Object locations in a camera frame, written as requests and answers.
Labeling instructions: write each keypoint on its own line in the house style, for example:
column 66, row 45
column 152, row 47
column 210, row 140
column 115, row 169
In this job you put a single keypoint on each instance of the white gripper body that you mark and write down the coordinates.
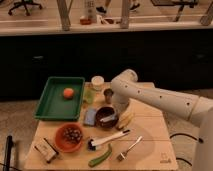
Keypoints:
column 120, row 104

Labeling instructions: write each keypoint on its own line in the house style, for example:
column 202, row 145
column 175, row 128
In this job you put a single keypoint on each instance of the dark purple bowl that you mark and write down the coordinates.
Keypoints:
column 106, row 118

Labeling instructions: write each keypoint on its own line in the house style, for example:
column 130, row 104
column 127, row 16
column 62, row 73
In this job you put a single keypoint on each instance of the grey blue towel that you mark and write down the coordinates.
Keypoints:
column 89, row 118

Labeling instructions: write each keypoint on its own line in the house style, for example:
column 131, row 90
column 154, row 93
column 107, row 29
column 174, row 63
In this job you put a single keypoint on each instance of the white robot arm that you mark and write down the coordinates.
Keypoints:
column 193, row 108

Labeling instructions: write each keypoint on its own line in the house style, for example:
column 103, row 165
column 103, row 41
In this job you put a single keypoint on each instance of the orange bowl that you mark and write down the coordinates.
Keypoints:
column 62, row 144

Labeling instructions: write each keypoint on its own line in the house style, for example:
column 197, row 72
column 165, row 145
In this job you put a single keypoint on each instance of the metal cup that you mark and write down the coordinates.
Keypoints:
column 108, row 93

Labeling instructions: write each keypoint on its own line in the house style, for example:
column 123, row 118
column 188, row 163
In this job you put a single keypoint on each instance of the yellow banana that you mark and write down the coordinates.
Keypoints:
column 124, row 119

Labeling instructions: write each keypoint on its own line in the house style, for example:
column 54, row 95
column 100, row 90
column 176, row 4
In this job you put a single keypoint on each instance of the green translucent cup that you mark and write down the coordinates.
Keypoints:
column 88, row 96

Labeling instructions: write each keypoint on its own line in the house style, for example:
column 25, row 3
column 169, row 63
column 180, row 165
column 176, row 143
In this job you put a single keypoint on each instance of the orange fruit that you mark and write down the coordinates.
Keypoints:
column 68, row 93

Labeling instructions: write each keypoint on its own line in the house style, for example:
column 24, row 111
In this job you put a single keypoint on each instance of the silver fork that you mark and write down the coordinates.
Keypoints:
column 123, row 154

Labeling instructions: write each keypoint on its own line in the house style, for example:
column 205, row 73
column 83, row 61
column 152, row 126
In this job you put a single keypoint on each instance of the dark grapes bunch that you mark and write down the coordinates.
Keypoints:
column 72, row 135

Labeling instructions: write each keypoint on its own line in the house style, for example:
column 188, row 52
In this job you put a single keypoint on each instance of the green cucumber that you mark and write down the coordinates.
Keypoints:
column 96, row 161

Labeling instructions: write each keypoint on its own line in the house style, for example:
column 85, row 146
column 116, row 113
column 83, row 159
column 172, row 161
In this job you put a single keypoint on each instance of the green plastic tray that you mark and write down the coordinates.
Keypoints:
column 53, row 106

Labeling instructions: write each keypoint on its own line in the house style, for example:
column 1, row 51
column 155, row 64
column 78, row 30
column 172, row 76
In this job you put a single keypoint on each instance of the red small object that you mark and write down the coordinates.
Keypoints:
column 84, row 21

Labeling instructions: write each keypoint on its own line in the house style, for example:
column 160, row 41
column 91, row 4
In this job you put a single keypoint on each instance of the small cardboard box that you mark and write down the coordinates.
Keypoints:
column 44, row 147

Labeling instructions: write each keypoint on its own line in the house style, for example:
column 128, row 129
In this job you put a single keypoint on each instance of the white numbered sign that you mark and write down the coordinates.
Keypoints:
column 90, row 11

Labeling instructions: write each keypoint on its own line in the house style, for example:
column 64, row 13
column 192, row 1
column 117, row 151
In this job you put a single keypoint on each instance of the black stand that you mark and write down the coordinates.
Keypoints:
column 7, row 156

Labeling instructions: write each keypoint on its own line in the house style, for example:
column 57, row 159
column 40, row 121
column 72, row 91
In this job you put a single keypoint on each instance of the black office chair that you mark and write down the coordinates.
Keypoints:
column 24, row 3

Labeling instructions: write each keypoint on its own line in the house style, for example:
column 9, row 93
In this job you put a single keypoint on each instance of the white handled brush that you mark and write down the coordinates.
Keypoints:
column 94, row 143

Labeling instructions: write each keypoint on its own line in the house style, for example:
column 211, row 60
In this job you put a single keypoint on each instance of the black desk frame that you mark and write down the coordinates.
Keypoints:
column 180, row 3

